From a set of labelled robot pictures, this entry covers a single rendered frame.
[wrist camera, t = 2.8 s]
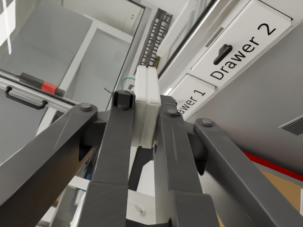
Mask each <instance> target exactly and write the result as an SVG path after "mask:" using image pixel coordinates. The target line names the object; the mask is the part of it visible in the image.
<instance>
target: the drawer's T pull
mask: <svg viewBox="0 0 303 227"><path fill-rule="evenodd" d="M232 48H233V47H232V46H231V45H227V44H224V45H223V46H222V47H221V48H220V49H219V54H218V56H217V57H216V58H215V60H214V61H213V64H214V65H218V64H219V63H220V62H221V61H222V60H223V59H224V58H225V57H226V56H227V55H228V54H229V53H230V52H231V51H232Z"/></svg>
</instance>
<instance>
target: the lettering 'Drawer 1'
mask: <svg viewBox="0 0 303 227"><path fill-rule="evenodd" d="M194 92H198V91H197V90H195V91H194ZM198 93H200V94H202V96H203V95H204V94H205V93H204V94H203V93H201V92H198ZM190 99H192V96H191V98H190ZM192 100H194V99H192ZM188 101H190V100H188ZM188 101H186V103H187V102H188ZM194 101H196V100H194ZM191 102H192V101H190V102H189V103H187V104H188V105H193V104H194V103H193V104H190V103H191ZM196 102H197V101H196ZM184 105H185V104H184ZM185 106H186V108H190V107H188V106H187V105H185ZM185 106H182V107H183V108H184V110H187V109H186V108H185ZM183 108H180V109H183ZM178 111H179V110H178ZM181 111H182V110H180V112H181ZM182 112H183V113H181V114H184V111H182Z"/></svg>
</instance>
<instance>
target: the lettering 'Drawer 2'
mask: <svg viewBox="0 0 303 227"><path fill-rule="evenodd" d="M263 25H265V26H266V27H267V34H268V35H270V34H271V33H272V32H273V31H274V30H276V29H275V28H274V29H273V30H272V31H271V32H269V26H268V24H266V23H263V24H261V25H260V26H259V27H258V30H259V29H260V27H261V26H263ZM253 38H254V37H252V39H251V40H250V42H252V43H254V44H256V45H259V44H258V43H256V42H254V41H253ZM247 45H248V46H249V47H248V48H250V47H251V45H249V44H246V45H244V46H243V48H242V49H243V51H245V52H252V51H253V50H254V49H255V47H253V49H252V50H251V51H247V49H248V48H247V49H244V47H245V46H247ZM238 52H239V53H240V54H241V55H242V56H241V55H237V54H235V55H234V56H235V57H236V58H238V59H234V58H231V59H233V60H237V61H242V60H241V59H240V58H239V57H243V58H245V57H246V56H245V55H243V54H242V53H241V52H240V51H238ZM237 56H239V57H237ZM227 63H230V64H229V65H228V67H229V68H234V67H235V65H237V64H235V63H233V62H230V61H229V62H227ZM227 63H226V64H225V66H226V65H227ZM231 64H233V65H234V66H233V67H230V65H231ZM223 67H224V66H222V68H221V69H220V70H222V71H224V72H226V73H228V72H227V71H225V70H224V69H223ZM213 73H220V74H221V75H222V77H221V78H220V79H219V78H217V77H215V76H213V75H212V74H213ZM213 73H212V74H211V75H210V76H212V77H214V78H216V79H219V80H221V79H222V78H223V76H224V74H223V73H221V72H219V71H215V72H213Z"/></svg>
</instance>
